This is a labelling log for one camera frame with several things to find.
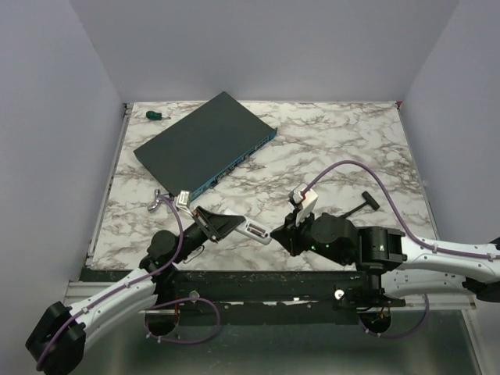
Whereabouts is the dark network switch blue front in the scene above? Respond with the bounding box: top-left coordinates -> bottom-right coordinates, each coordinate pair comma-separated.
134,92 -> 277,198

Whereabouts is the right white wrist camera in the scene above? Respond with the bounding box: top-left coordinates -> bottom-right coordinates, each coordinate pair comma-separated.
288,184 -> 318,227

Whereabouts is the white remote control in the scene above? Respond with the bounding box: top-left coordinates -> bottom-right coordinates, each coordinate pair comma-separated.
223,209 -> 272,245

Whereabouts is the black rectangular bar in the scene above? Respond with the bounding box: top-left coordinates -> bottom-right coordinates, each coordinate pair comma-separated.
341,191 -> 380,218

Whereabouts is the chrome metal fitting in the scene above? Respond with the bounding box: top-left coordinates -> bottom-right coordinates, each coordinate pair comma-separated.
147,189 -> 173,213

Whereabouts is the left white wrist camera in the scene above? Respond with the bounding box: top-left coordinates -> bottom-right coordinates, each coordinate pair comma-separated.
175,190 -> 191,213

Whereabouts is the green handled screwdriver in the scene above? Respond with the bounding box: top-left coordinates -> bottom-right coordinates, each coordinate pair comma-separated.
145,110 -> 170,121

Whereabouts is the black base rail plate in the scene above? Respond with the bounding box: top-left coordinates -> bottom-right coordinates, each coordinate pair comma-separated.
80,268 -> 456,325

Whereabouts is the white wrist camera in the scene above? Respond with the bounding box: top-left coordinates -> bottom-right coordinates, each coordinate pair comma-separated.
288,184 -> 318,227
175,190 -> 191,213

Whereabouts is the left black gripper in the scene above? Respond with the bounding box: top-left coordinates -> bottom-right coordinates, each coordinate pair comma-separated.
172,206 -> 245,265

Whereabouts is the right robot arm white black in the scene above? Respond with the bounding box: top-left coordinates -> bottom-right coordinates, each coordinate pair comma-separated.
270,213 -> 499,306

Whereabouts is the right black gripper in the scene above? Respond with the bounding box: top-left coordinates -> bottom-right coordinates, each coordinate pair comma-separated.
270,205 -> 349,266

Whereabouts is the AAA battery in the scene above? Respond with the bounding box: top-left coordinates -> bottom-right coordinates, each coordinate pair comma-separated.
247,223 -> 268,238

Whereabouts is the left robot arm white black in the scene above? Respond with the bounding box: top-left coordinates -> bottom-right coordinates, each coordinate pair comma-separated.
26,207 -> 246,374

